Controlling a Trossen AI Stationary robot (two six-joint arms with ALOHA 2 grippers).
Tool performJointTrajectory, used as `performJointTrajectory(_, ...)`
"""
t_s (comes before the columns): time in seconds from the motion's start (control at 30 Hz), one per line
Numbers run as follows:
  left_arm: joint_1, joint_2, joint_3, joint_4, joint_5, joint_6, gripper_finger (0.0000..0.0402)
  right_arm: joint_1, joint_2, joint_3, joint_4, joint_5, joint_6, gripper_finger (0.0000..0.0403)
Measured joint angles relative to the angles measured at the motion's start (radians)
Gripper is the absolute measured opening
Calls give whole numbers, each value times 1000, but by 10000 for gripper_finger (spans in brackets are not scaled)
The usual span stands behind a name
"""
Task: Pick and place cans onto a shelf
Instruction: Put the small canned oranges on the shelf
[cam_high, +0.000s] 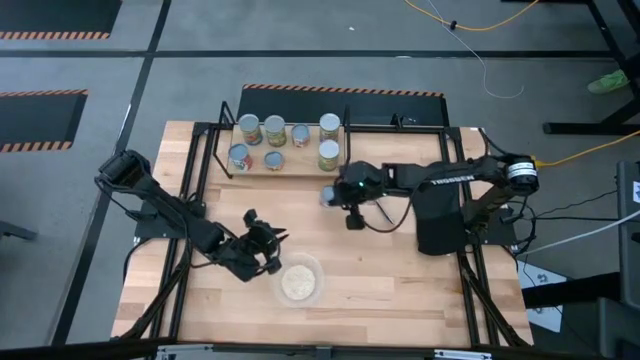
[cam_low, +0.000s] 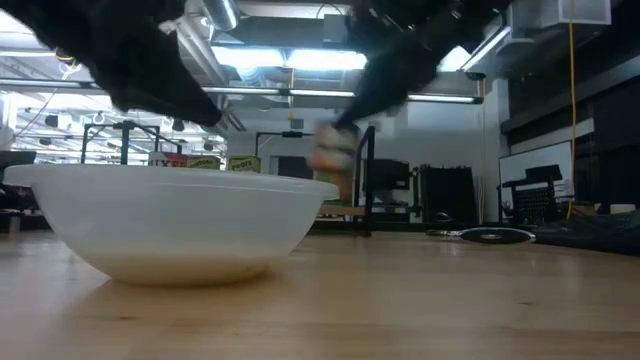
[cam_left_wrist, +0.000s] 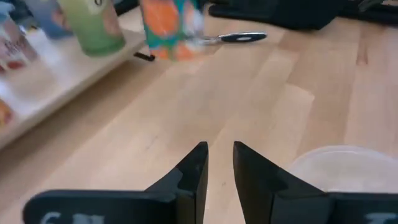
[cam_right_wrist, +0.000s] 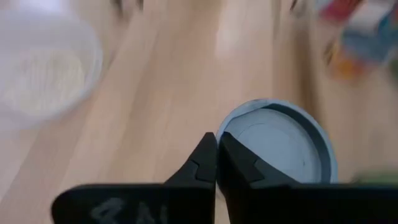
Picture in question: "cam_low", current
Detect wooden shelf with black frame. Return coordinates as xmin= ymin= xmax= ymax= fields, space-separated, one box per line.
xmin=119 ymin=119 xmax=376 ymax=237

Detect black metal table frame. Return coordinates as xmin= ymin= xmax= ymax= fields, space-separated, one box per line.
xmin=309 ymin=217 xmax=431 ymax=236

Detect dark chair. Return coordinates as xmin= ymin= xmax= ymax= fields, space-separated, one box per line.
xmin=0 ymin=149 xmax=51 ymax=234

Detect silver ventilation duct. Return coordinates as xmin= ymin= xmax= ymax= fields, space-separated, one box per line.
xmin=199 ymin=0 xmax=241 ymax=32

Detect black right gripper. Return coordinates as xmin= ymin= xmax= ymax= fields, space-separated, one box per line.
xmin=335 ymin=0 xmax=511 ymax=127

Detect short orange-print oranges can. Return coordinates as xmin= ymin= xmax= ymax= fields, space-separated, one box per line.
xmin=308 ymin=122 xmax=360 ymax=174

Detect silver metal kitchen utensil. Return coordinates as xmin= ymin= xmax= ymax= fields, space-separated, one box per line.
xmin=424 ymin=225 xmax=537 ymax=246

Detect thin black arch frame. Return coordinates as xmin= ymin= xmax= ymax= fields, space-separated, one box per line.
xmin=253 ymin=130 xmax=330 ymax=166

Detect tomatoes can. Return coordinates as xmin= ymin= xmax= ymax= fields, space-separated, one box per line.
xmin=185 ymin=154 xmax=222 ymax=171

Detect white board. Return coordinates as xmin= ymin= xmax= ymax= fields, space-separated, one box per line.
xmin=498 ymin=139 xmax=575 ymax=201

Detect long overhead light bar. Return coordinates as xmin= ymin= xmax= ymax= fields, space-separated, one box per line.
xmin=0 ymin=77 xmax=484 ymax=105

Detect black box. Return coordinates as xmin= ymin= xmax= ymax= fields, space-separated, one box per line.
xmin=372 ymin=158 xmax=412 ymax=191

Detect white ceiling unit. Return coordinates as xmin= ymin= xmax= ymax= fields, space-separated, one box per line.
xmin=514 ymin=0 xmax=614 ymax=29

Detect black oven mitt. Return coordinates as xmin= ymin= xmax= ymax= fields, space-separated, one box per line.
xmin=529 ymin=208 xmax=640 ymax=257

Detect black cabinet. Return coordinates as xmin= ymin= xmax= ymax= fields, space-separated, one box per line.
xmin=419 ymin=166 xmax=479 ymax=231

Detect black perforated stand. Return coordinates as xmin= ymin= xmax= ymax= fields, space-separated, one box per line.
xmin=499 ymin=164 xmax=571 ymax=226

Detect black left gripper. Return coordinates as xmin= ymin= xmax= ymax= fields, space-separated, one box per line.
xmin=0 ymin=0 xmax=224 ymax=127

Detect translucent white bowl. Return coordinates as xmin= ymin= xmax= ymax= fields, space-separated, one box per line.
xmin=3 ymin=163 xmax=341 ymax=287

